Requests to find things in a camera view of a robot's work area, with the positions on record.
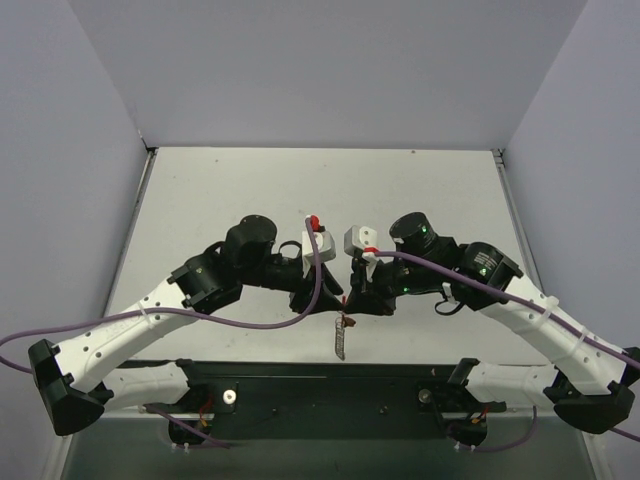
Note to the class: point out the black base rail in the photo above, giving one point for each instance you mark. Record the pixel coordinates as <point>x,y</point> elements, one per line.
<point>297,401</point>

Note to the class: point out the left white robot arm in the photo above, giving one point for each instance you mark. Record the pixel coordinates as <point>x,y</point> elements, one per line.
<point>81,378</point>

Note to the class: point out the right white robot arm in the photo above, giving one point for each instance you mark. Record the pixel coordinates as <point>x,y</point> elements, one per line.
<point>586,381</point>

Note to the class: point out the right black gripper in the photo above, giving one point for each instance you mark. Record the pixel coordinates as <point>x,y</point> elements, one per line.
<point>378,288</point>

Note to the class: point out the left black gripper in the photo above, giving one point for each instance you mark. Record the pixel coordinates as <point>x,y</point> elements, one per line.
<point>304,293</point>

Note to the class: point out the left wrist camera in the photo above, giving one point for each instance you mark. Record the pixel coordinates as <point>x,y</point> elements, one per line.
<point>321,238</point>

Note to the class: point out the red handled metal keyring holder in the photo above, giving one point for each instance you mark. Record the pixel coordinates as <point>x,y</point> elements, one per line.
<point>341,325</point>

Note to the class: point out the aluminium frame rail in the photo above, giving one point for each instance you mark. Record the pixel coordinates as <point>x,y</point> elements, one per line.
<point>520,225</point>

